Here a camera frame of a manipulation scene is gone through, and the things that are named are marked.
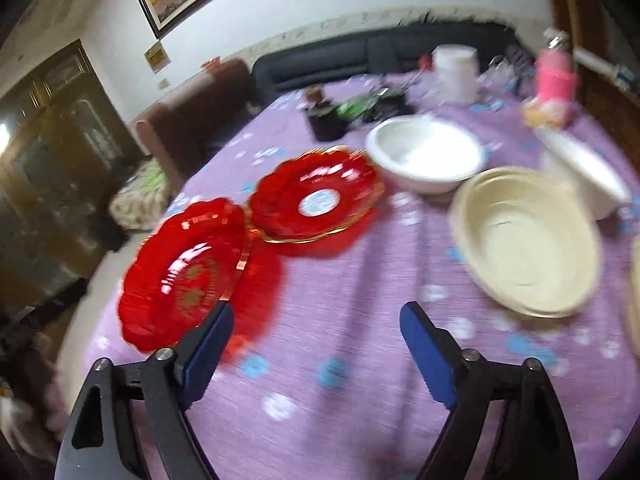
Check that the black leather sofa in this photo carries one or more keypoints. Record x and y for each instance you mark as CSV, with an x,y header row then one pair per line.
x,y
350,55

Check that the pink cup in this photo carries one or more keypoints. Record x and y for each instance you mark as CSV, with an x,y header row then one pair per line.
x,y
552,80

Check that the floral blanket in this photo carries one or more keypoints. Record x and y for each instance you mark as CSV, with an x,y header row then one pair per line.
x,y
140,195

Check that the red plate with gold print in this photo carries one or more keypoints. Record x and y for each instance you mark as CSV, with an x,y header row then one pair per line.
x,y
170,270

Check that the purple floral tablecloth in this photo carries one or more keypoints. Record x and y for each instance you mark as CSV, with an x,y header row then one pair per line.
x,y
350,285

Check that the small red ornament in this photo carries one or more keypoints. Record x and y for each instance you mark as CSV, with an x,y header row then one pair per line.
x,y
425,62

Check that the wall socket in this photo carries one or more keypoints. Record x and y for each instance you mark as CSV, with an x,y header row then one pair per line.
x,y
162,83

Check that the red plate with white centre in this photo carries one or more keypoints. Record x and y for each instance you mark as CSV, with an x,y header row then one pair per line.
x,y
280,200

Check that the black cup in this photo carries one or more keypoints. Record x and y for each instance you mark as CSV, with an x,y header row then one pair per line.
x,y
325,120

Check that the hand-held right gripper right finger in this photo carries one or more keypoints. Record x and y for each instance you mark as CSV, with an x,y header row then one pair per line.
x,y
429,350

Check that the large white bowl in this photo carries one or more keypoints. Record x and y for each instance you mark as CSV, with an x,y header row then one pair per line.
x,y
425,150

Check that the yellow wall sign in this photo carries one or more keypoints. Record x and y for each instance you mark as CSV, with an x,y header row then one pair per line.
x,y
157,56

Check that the wooden door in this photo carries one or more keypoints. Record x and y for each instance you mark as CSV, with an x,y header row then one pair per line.
x,y
595,25

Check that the cream ribbed plastic bowl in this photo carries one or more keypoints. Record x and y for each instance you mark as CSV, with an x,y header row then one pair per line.
x,y
635,285
525,245

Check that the small white bowl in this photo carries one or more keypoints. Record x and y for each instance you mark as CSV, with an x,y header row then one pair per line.
x,y
590,170

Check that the white plastic jar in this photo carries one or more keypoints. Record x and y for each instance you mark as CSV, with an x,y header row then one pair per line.
x,y
454,72

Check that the dark wooden cabinet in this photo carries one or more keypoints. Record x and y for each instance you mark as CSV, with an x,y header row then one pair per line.
x,y
55,160

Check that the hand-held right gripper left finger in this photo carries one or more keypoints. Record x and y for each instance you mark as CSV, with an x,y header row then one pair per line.
x,y
210,347

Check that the brown sofa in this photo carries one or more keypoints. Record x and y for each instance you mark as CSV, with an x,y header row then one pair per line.
x,y
190,115

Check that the white power strip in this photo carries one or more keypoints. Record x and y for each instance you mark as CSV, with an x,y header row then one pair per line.
x,y
597,62

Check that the black and green gadget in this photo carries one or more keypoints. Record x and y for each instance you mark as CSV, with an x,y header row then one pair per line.
x,y
372,105

